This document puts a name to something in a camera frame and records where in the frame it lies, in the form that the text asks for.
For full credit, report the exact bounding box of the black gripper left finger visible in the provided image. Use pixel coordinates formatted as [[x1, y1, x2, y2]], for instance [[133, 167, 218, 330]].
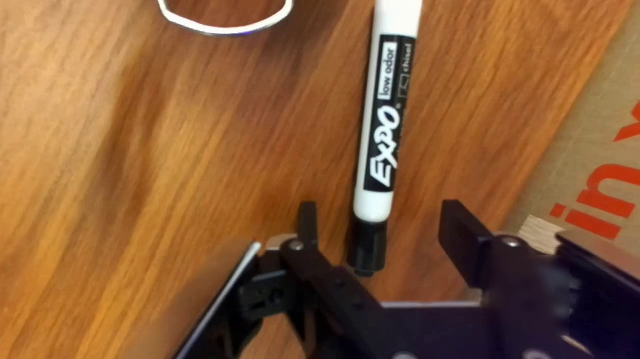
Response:
[[279, 199, 384, 359]]

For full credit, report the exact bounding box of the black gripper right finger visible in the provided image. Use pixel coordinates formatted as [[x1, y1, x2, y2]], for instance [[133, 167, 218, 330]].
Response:
[[439, 197, 571, 359]]

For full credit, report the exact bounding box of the black white Expo marker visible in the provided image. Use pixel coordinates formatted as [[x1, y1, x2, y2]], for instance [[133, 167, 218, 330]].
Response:
[[347, 0, 427, 279]]

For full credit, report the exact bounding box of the brown cardboard panel red print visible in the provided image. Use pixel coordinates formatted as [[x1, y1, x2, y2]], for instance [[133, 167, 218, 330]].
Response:
[[503, 0, 640, 257]]

